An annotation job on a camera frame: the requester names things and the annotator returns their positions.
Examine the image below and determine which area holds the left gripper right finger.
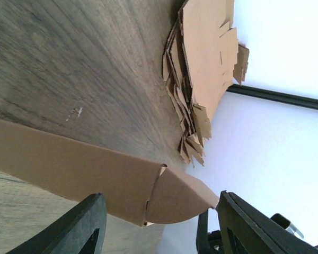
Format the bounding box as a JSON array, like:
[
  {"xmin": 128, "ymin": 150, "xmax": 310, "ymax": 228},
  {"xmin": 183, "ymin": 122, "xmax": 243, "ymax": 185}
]
[{"xmin": 216, "ymin": 191, "xmax": 318, "ymax": 253}]

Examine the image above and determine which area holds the right black corner post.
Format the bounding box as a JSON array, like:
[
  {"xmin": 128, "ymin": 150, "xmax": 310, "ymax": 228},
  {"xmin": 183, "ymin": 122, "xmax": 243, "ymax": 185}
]
[{"xmin": 227, "ymin": 84, "xmax": 318, "ymax": 110}]

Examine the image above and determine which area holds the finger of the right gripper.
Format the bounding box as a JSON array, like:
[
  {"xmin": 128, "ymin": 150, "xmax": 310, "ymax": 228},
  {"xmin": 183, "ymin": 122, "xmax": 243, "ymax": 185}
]
[{"xmin": 196, "ymin": 210, "xmax": 209, "ymax": 254}]

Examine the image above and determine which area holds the stack of flat cardboard sheets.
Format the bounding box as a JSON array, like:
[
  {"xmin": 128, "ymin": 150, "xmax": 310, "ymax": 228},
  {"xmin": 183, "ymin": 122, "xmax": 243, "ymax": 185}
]
[{"xmin": 162, "ymin": 1, "xmax": 249, "ymax": 164}]

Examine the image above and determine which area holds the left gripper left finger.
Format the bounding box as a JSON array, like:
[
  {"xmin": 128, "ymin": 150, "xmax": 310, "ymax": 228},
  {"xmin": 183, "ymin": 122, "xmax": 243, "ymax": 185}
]
[{"xmin": 9, "ymin": 193, "xmax": 107, "ymax": 253}]

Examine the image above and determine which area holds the cardboard box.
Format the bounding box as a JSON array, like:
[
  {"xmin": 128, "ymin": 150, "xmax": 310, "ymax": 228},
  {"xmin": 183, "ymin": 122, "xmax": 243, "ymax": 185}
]
[{"xmin": 0, "ymin": 120, "xmax": 219, "ymax": 227}]

